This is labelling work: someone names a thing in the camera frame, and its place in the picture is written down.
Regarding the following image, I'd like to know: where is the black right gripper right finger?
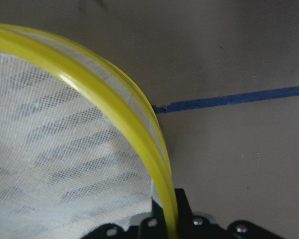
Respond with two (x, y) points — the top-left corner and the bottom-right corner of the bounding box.
(175, 188), (193, 239)

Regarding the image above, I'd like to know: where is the yellow steamer tray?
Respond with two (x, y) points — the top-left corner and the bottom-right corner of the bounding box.
(0, 24), (178, 239)

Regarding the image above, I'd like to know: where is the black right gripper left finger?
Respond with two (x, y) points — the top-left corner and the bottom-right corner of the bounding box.
(137, 199), (167, 239)

